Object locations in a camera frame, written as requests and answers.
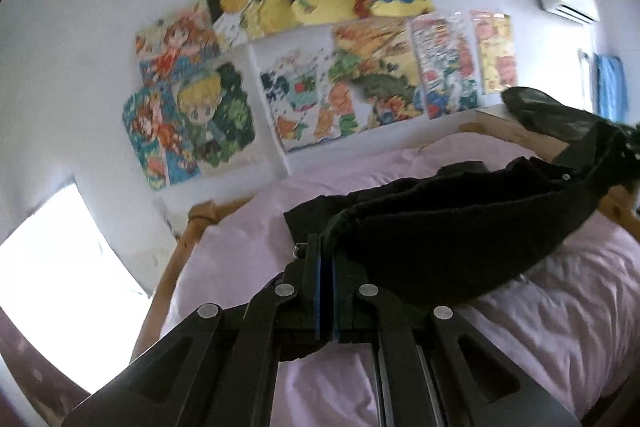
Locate black garment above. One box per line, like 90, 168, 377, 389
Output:
276, 126, 640, 363

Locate pink bed sheet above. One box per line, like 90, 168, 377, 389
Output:
164, 133, 639, 426

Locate anime characters painting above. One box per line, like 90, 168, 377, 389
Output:
122, 61, 262, 192

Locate dark green jacket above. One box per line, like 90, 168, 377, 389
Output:
501, 87, 639, 168

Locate fish and flowers drawing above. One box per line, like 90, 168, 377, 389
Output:
260, 46, 372, 153

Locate yellow landscape painting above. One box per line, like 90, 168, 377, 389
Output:
329, 18, 424, 130

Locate red haired girl drawing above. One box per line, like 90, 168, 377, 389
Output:
134, 1, 220, 86

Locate blue curtain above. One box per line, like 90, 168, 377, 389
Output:
594, 54, 628, 122

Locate colourful 2024 drawing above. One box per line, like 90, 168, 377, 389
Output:
410, 14, 480, 119

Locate orange yellow pink drawing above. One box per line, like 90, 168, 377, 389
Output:
471, 11, 518, 95

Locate wooden bed frame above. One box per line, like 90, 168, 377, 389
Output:
132, 105, 639, 357

